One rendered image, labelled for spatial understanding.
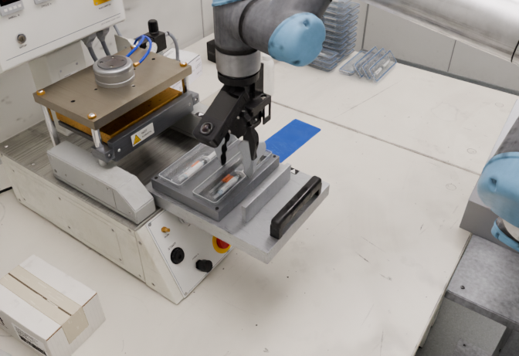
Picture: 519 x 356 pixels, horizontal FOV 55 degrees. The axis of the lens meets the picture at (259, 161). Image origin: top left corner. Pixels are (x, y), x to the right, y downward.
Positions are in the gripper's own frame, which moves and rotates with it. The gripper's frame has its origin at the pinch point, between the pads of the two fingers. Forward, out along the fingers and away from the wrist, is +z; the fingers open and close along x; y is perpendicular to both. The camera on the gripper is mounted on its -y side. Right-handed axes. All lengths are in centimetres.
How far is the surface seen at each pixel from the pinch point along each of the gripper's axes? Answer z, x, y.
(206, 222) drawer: 4.5, -1.9, -11.0
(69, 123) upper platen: -2.9, 34.3, -10.3
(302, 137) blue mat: 26, 12, 49
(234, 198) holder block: 1.9, -4.0, -5.2
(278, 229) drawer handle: 1.6, -15.1, -7.5
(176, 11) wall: 8, 77, 68
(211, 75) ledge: 21, 54, 57
